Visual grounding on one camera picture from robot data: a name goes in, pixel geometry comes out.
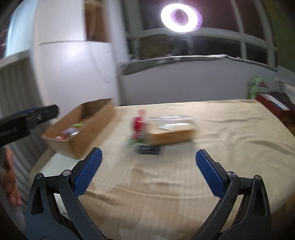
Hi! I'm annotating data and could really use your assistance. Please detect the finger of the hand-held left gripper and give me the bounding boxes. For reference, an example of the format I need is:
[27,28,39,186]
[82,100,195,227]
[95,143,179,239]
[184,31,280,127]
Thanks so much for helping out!
[13,104,60,129]

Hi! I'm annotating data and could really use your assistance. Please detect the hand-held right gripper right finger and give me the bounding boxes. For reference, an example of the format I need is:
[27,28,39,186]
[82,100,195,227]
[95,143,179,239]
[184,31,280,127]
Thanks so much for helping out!
[195,149,271,240]

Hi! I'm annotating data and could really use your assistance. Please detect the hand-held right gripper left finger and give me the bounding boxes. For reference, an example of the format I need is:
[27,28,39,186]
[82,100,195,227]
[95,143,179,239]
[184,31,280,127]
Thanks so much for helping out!
[25,147,107,240]

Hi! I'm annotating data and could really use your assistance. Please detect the grey purple snack packet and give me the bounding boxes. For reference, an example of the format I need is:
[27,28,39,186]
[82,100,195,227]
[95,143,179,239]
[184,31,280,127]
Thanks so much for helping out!
[62,128,80,136]

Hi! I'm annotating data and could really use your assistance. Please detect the cardboard box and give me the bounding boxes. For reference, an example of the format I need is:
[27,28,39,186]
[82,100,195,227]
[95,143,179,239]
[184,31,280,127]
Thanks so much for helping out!
[41,98,116,160]

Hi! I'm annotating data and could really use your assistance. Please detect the clear-top brown snack packet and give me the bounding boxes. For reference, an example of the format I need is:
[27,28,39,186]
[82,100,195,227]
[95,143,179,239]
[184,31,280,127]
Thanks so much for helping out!
[146,115,196,146]

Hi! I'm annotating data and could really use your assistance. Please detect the black snack packet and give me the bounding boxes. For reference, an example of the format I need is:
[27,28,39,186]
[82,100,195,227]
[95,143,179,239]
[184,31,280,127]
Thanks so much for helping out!
[136,145,162,155]

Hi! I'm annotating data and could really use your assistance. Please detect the dark red candy packet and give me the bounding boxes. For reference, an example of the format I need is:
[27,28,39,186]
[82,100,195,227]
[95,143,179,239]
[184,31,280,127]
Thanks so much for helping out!
[131,110,148,139]

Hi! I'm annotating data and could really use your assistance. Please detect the person's left hand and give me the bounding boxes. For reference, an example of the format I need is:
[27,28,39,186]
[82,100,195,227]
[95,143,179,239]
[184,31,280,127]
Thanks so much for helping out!
[3,148,22,207]

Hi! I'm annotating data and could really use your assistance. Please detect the red box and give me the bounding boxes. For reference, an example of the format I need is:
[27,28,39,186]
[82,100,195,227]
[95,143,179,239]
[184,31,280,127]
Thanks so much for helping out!
[256,92,292,116]

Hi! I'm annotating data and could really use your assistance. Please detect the green gift bag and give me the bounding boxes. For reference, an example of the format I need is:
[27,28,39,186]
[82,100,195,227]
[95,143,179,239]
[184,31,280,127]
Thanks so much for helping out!
[247,76,263,100]

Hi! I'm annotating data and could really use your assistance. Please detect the grey windowsill cushion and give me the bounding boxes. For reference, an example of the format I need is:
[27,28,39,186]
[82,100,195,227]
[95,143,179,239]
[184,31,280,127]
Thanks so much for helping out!
[175,54,233,61]
[122,58,176,75]

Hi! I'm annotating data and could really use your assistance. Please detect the patterned woven cushion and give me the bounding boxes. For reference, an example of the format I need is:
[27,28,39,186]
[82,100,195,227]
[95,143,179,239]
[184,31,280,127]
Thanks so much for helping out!
[138,35,171,58]

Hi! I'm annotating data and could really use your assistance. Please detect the white window frame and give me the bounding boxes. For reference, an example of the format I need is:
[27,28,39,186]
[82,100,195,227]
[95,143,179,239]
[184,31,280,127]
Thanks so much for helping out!
[122,0,279,70]

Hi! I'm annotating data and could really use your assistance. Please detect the ring light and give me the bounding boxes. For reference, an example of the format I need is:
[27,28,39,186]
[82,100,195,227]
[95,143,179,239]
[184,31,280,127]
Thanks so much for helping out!
[161,3,203,33]

